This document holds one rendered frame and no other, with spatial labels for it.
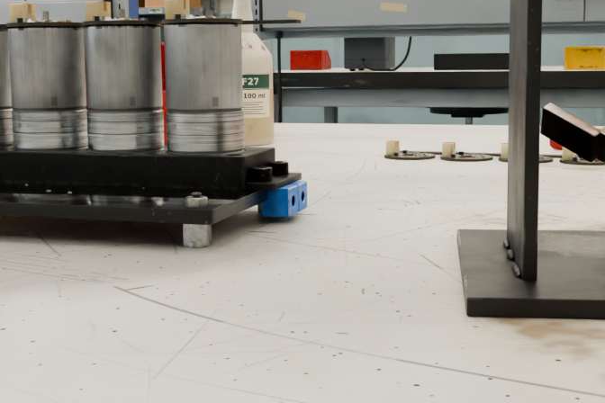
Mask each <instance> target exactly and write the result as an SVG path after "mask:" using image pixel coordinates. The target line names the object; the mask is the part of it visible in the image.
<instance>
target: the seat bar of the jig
mask: <svg viewBox="0 0 605 403"><path fill-rule="evenodd" d="M163 148H164V149H163V150H158V151H150V152H138V153H95V152H88V150H89V148H82V149H74V150H62V151H17V150H14V147H10V148H0V182H8V183H36V184H91V185H120V186H148V187H175V188H204V189H231V190H245V189H246V182H249V181H252V178H251V168H252V167H256V166H269V162H271V161H275V148H260V147H244V148H243V149H244V151H243V152H239V153H230V154H219V155H178V154H169V153H167V152H168V149H167V146H164V147H163Z"/></svg>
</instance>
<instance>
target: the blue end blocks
mask: <svg viewBox="0 0 605 403"><path fill-rule="evenodd" d="M306 208H307V182H306V181H296V182H294V183H291V184H288V185H286V186H284V187H281V188H279V189H277V190H267V201H264V202H262V216H269V217H291V216H292V215H294V214H295V213H297V212H299V211H301V210H304V209H306Z"/></svg>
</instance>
